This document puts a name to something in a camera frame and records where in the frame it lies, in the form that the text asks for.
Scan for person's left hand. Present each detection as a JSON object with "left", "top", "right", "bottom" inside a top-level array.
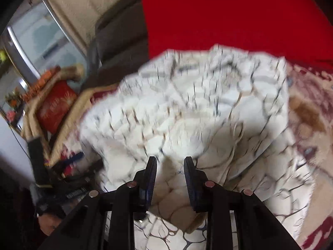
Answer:
[{"left": 38, "top": 213, "right": 62, "bottom": 236}]

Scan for white black patterned coat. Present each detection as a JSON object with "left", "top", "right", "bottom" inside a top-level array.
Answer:
[{"left": 79, "top": 44, "right": 317, "bottom": 250}]

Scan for orange black patterned cloth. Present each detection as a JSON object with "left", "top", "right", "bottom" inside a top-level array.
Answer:
[{"left": 21, "top": 65, "right": 61, "bottom": 103}]

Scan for floral red beige blanket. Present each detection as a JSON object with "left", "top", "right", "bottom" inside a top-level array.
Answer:
[{"left": 48, "top": 62, "right": 333, "bottom": 250}]

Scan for dark brown leather sofa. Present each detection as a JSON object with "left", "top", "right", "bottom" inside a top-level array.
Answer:
[{"left": 80, "top": 0, "right": 149, "bottom": 91}]

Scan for red gift box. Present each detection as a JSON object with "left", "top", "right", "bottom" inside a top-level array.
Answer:
[{"left": 36, "top": 80, "right": 77, "bottom": 134}]

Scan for beige jacket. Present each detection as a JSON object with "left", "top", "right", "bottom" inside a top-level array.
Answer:
[{"left": 20, "top": 64, "right": 85, "bottom": 159}]

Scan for red blanket on sofa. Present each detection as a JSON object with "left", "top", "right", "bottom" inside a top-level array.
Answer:
[{"left": 142, "top": 0, "right": 332, "bottom": 71}]

